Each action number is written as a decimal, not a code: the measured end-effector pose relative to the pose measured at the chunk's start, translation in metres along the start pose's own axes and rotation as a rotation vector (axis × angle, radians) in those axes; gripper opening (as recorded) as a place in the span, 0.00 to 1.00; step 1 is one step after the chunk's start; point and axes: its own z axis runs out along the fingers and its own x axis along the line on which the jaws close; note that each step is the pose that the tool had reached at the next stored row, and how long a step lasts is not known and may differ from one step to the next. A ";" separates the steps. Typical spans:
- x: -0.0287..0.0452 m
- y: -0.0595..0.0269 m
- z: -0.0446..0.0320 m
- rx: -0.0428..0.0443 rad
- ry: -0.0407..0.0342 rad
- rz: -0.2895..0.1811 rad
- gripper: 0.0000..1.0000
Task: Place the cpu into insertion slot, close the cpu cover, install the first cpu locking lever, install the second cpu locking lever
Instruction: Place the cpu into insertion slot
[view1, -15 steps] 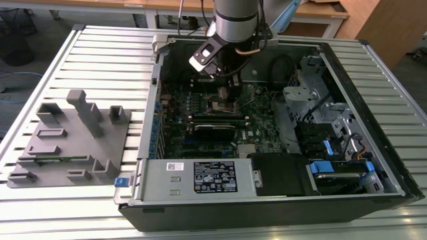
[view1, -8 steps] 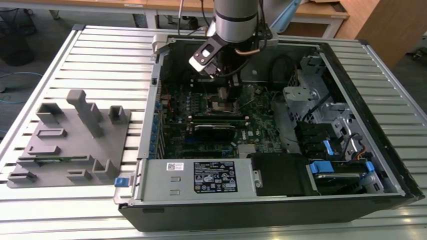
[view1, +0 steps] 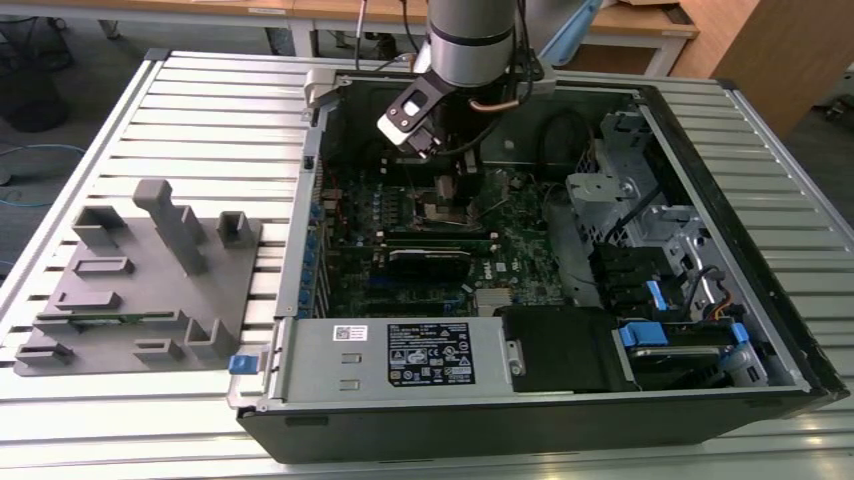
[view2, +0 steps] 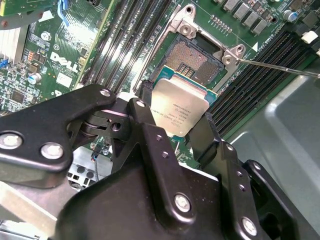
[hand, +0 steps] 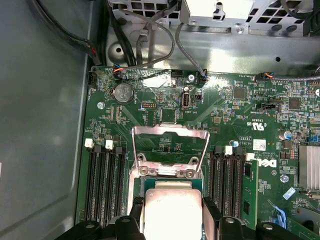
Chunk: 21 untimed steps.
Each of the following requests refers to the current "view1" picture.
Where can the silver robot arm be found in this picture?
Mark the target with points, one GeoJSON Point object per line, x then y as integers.
{"type": "Point", "coordinates": [468, 45]}

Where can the CPU socket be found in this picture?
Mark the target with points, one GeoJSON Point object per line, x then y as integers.
{"type": "Point", "coordinates": [430, 216]}

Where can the silver metal disk bay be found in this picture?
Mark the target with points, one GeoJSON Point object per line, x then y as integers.
{"type": "Point", "coordinates": [597, 187]}

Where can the green RAM stick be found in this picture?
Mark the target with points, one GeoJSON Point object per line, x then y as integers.
{"type": "Point", "coordinates": [127, 318]}
{"type": "Point", "coordinates": [434, 243]}

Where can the green motherboard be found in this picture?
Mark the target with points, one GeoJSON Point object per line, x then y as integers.
{"type": "Point", "coordinates": [528, 250]}

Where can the black graphics card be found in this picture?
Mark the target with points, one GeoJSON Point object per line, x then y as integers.
{"type": "Point", "coordinates": [428, 270]}

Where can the silver chipset heatsink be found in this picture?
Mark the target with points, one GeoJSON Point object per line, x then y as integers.
{"type": "Point", "coordinates": [494, 297]}

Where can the black plastic disk bay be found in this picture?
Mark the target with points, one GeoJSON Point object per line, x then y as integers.
{"type": "Point", "coordinates": [624, 265]}

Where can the blue plastic clip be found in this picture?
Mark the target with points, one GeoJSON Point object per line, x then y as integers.
{"type": "Point", "coordinates": [657, 295]}

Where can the wooden cabinet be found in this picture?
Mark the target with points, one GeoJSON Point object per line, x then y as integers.
{"type": "Point", "coordinates": [768, 50]}

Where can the hard disk in blue carrier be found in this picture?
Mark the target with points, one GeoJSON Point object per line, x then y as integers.
{"type": "Point", "coordinates": [644, 334]}

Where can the grey power supply unit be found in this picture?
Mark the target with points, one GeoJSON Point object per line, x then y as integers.
{"type": "Point", "coordinates": [321, 365]}

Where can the grey parts rack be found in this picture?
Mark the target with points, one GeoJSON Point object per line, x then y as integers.
{"type": "Point", "coordinates": [167, 280]}

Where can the office chair base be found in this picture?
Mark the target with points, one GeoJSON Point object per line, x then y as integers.
{"type": "Point", "coordinates": [841, 107]}

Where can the blue case latch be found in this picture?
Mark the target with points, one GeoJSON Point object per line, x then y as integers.
{"type": "Point", "coordinates": [242, 365]}

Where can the black PC case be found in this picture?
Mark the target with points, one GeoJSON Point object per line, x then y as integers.
{"type": "Point", "coordinates": [468, 435]}

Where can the black waste bin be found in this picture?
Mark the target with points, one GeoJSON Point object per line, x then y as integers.
{"type": "Point", "coordinates": [34, 110]}

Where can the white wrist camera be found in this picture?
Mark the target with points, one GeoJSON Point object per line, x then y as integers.
{"type": "Point", "coordinates": [408, 112]}

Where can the small grey wrist camera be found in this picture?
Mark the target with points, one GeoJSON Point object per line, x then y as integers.
{"type": "Point", "coordinates": [546, 82]}

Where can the wooden desk white frame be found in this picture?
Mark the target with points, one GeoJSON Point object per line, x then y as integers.
{"type": "Point", "coordinates": [634, 22]}

